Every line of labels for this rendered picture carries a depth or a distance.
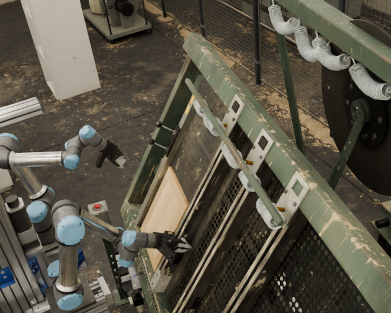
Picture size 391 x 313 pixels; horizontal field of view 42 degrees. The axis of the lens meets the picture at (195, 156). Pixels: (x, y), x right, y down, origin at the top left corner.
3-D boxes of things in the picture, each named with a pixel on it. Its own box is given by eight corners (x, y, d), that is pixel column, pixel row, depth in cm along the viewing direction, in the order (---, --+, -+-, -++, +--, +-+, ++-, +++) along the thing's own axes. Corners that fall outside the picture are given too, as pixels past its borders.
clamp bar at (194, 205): (160, 281, 284) (120, 278, 273) (254, 99, 233) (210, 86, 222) (164, 295, 276) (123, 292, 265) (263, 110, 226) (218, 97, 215)
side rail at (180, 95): (140, 199, 347) (125, 196, 342) (205, 54, 300) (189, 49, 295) (142, 204, 342) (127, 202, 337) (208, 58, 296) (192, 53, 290)
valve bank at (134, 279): (113, 264, 339) (105, 240, 324) (133, 258, 341) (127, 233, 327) (127, 325, 300) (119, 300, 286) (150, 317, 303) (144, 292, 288)
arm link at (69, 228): (76, 289, 255) (78, 201, 227) (84, 310, 244) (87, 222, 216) (51, 294, 250) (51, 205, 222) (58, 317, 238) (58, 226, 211)
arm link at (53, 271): (72, 269, 264) (66, 252, 256) (79, 288, 254) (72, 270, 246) (50, 279, 260) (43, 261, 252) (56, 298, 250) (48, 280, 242)
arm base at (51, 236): (36, 249, 292) (31, 237, 286) (31, 233, 303) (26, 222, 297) (62, 239, 297) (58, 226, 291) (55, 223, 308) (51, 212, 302)
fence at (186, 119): (140, 221, 325) (134, 220, 323) (199, 93, 284) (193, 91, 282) (141, 226, 321) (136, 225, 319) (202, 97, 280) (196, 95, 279)
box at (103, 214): (93, 223, 347) (87, 204, 336) (110, 218, 349) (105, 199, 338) (95, 235, 337) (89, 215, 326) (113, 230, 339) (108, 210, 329)
